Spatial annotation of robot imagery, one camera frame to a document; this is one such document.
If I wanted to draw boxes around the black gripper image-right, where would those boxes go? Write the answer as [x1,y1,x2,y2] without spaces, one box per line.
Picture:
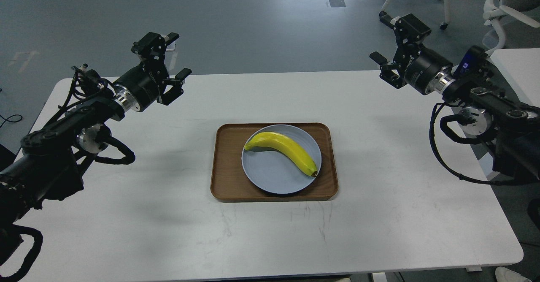
[370,11,454,95]

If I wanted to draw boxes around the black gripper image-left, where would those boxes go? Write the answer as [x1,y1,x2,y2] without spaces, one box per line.
[113,32,192,112]

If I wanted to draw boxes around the yellow banana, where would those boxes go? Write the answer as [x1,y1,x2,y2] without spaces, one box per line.
[243,131,319,177]

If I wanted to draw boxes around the white floor tape marks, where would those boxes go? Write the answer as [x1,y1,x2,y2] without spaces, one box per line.
[166,41,178,71]

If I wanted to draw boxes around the white office chair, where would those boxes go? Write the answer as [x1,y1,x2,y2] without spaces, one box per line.
[483,0,540,57]

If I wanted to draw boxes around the brown wooden tray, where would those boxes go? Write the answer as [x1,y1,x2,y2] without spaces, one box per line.
[210,122,339,203]

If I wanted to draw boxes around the white shoe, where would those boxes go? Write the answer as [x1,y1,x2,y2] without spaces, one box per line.
[494,266,532,282]

